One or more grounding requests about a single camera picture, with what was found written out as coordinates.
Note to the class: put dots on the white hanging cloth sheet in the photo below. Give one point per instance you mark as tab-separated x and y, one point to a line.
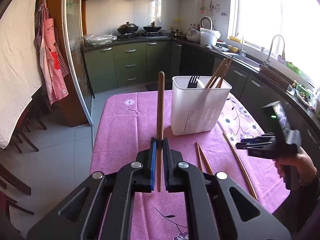
20	72

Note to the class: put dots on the plate with food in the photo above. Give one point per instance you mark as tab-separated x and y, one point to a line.
304	94

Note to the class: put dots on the dark wooden chair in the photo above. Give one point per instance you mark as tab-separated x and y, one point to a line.
23	123

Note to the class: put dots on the tall chrome kitchen faucet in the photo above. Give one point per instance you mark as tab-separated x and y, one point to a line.
267	62

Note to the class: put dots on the wooden chopstick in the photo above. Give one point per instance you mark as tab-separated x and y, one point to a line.
242	168
199	157
205	162
216	78
225	70
160	114
215	74

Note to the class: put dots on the green lower kitchen cabinets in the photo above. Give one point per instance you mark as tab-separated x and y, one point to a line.
127	64

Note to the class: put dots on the plastic bag on counter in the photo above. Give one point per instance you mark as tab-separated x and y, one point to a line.
98	40

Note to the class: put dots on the person's right hand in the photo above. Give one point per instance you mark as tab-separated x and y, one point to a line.
302	162

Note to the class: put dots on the white plastic utensil holder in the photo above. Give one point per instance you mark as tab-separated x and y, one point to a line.
196	110

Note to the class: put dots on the stainless steel sink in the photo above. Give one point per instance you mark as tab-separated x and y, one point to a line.
244	60

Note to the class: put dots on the red checkered apron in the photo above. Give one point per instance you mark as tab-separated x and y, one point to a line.
52	64

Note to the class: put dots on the person's right forearm dark sleeve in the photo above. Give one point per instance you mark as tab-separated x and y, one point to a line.
308	197

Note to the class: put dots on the black wok pan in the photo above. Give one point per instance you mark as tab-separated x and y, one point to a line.
152	28

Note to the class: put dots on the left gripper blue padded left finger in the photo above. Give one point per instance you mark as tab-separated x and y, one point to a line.
152	163

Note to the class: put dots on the small chrome faucet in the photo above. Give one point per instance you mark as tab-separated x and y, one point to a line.
242	51

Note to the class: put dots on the white rice cooker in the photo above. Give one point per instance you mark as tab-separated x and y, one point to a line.
193	35

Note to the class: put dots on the purple floral tablecloth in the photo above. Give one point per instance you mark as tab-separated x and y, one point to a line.
194	186

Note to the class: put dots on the black plastic fork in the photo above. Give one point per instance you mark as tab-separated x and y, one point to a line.
193	81

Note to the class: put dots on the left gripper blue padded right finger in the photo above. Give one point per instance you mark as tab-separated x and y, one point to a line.
168	165

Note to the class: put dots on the yellow bowl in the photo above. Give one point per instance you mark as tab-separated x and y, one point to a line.
233	49

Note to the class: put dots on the black wok with lid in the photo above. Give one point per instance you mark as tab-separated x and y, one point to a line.
127	28

